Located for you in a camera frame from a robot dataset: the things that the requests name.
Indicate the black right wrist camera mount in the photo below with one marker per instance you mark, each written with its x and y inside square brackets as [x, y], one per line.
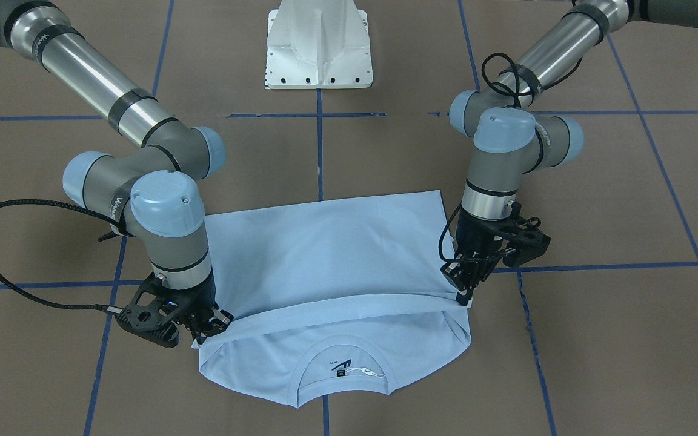
[149, 315]

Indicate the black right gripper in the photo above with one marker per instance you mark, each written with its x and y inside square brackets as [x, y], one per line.
[199, 301]

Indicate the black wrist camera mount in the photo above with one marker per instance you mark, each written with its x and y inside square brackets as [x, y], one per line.
[149, 315]
[525, 240]

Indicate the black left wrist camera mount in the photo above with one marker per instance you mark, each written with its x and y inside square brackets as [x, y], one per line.
[525, 240]

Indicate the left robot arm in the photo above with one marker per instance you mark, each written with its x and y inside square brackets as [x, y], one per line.
[510, 140]

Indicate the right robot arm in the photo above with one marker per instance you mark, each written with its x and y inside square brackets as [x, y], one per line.
[150, 194]

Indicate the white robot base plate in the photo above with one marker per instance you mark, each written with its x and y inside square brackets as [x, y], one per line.
[318, 45]

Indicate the light blue t-shirt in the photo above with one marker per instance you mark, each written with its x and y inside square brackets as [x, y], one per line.
[332, 296]

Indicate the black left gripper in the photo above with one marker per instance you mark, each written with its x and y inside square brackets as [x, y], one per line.
[469, 235]

